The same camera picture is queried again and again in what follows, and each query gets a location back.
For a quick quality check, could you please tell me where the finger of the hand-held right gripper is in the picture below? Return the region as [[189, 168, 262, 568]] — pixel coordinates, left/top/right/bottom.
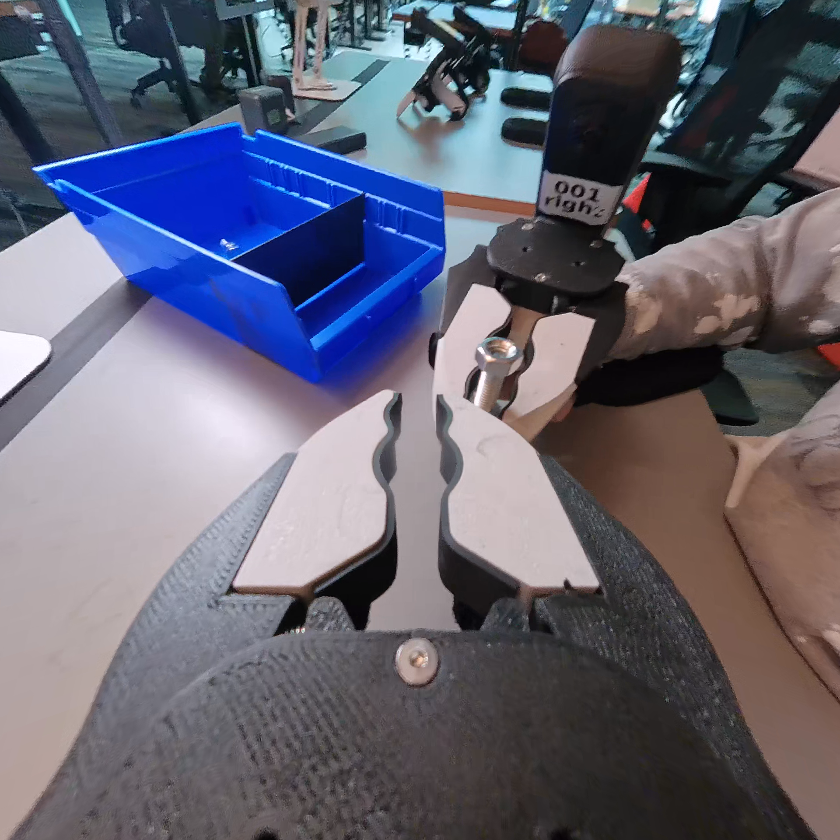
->
[[432, 284, 513, 427], [502, 318, 598, 439]]

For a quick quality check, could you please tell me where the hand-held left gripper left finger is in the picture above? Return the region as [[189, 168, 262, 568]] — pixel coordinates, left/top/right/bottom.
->
[[231, 390, 404, 597]]

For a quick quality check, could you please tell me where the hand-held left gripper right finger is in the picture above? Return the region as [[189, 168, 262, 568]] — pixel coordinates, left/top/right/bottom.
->
[[434, 392, 602, 597]]

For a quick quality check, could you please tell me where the steel hex nut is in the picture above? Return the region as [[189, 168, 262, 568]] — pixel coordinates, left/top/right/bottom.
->
[[474, 338, 522, 375]]

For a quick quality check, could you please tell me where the steel hex bolt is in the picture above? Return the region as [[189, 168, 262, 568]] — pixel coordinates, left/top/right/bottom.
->
[[467, 367, 506, 411]]

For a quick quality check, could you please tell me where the blue plastic storage bin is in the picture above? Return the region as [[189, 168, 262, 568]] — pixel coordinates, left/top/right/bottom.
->
[[33, 121, 447, 385]]

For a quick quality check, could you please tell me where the person's right forearm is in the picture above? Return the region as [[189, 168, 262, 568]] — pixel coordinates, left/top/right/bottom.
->
[[613, 190, 840, 362]]

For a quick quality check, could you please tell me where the grey desk with wood edge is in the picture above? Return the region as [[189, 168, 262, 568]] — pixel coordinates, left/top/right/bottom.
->
[[184, 49, 565, 214]]

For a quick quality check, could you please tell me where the black bin divider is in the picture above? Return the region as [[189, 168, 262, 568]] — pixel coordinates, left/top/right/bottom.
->
[[233, 195, 367, 309]]

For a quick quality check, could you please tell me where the spare hand-held gripper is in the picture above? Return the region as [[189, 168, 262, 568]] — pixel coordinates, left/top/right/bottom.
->
[[395, 7, 494, 122]]

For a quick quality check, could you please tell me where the black rectangular block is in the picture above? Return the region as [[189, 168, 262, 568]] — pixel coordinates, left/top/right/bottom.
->
[[307, 126, 367, 155]]

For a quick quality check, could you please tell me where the black office chair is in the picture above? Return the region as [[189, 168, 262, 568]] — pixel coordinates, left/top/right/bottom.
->
[[640, 0, 840, 224]]

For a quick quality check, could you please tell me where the wooden stand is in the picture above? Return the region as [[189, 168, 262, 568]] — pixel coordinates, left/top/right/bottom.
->
[[290, 0, 362, 101]]

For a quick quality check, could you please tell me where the person's grey patterned sweatshirt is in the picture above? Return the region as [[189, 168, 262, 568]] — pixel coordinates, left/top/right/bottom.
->
[[725, 390, 840, 700]]

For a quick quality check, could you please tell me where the grey box device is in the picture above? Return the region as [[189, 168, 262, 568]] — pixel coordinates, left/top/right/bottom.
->
[[238, 85, 296, 135]]

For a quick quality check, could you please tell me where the white rounded base plate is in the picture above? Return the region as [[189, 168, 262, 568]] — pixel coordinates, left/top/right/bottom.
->
[[0, 330, 53, 403]]

